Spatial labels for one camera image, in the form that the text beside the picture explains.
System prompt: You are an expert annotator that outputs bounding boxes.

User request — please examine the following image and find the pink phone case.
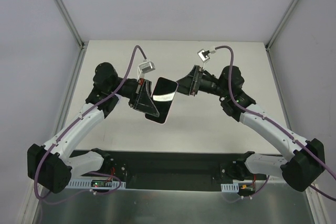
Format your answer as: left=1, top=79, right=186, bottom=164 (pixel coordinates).
left=143, top=76, right=180, bottom=126

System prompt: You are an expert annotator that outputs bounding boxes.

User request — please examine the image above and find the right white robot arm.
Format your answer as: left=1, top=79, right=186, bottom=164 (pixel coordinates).
left=177, top=65, right=325, bottom=192

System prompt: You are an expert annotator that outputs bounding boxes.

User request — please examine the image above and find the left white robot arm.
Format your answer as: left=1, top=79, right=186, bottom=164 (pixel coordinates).
left=27, top=60, right=160, bottom=194

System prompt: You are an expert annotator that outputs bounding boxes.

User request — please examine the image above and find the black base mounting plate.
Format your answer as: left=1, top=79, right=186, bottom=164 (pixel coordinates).
left=78, top=148, right=287, bottom=190

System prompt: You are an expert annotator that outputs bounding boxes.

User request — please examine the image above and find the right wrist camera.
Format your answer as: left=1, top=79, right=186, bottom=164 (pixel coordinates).
left=197, top=49, right=216, bottom=63

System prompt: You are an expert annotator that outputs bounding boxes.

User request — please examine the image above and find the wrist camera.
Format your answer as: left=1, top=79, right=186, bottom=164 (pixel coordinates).
left=197, top=49, right=216, bottom=63
left=137, top=59, right=155, bottom=79

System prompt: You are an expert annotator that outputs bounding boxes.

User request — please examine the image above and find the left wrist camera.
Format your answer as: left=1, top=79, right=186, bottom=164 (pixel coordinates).
left=137, top=59, right=155, bottom=79

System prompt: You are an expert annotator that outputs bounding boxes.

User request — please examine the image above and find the left aluminium side rail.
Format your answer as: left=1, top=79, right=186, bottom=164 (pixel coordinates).
left=47, top=41, right=89, bottom=140

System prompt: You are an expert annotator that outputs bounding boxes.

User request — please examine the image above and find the aluminium side rail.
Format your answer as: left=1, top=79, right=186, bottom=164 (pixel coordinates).
left=266, top=47, right=292, bottom=130
left=47, top=41, right=89, bottom=140

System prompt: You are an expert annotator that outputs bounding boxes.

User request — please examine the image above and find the right aluminium side rail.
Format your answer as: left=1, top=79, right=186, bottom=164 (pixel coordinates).
left=266, top=47, right=292, bottom=130

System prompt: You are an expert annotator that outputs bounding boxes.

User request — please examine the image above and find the left aluminium frame post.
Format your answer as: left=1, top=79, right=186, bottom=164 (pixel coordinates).
left=54, top=0, right=85, bottom=49

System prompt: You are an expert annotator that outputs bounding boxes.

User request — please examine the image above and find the aluminium frame post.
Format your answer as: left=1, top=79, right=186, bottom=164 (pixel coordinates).
left=54, top=0, right=85, bottom=49
left=265, top=0, right=301, bottom=52

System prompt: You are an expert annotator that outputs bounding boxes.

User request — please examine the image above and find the left white cable duct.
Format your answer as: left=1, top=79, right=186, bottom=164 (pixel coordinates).
left=65, top=178, right=126, bottom=190

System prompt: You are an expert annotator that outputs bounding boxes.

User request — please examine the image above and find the white cable duct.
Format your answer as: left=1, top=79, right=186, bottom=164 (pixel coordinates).
left=65, top=178, right=126, bottom=190
left=220, top=183, right=239, bottom=193

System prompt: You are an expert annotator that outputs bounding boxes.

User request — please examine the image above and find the right white cable duct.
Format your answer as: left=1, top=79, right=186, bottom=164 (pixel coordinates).
left=220, top=183, right=239, bottom=193

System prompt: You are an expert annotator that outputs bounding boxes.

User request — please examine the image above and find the right aluminium frame post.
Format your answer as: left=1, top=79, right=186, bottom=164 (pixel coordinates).
left=265, top=0, right=301, bottom=52

